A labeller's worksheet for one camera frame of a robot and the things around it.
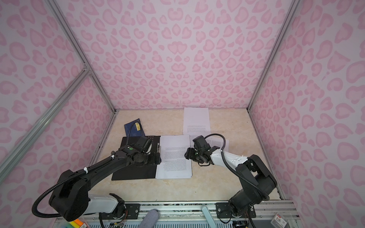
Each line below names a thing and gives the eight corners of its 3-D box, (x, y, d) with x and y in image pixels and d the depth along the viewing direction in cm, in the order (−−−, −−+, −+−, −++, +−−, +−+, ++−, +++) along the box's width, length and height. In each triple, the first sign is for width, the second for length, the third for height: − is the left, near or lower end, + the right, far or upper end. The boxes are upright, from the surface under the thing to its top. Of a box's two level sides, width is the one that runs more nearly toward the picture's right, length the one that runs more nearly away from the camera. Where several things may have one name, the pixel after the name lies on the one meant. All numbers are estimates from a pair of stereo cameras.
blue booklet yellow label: (128, 141, 104) (127, 139, 102) (124, 125, 113) (123, 123, 111) (145, 135, 107) (144, 133, 105) (140, 120, 117) (139, 118, 114)
